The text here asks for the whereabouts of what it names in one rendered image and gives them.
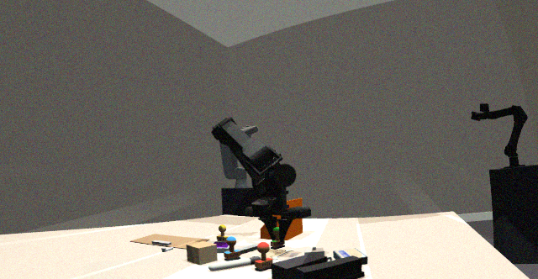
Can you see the blue-handled rubber stamp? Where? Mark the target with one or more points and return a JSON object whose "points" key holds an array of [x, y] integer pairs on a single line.
{"points": [[232, 254]]}

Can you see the red-topped rubber stamp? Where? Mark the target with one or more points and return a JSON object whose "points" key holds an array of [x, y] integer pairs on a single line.
{"points": [[264, 263]]}

